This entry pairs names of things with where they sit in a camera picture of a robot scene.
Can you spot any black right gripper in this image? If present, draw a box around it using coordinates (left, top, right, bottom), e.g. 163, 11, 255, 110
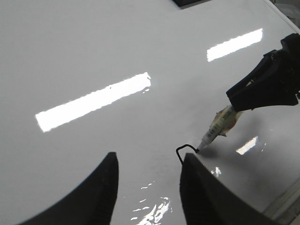
226, 33, 300, 112

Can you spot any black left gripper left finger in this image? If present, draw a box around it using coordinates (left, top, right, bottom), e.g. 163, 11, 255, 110
22, 152, 119, 225

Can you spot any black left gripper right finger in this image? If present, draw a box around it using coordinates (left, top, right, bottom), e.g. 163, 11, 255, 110
180, 153, 276, 225

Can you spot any white whiteboard marker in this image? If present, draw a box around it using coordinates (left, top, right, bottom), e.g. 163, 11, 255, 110
196, 105, 243, 152

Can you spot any white whiteboard with aluminium frame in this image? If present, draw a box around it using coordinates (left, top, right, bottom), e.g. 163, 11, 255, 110
0, 0, 298, 225

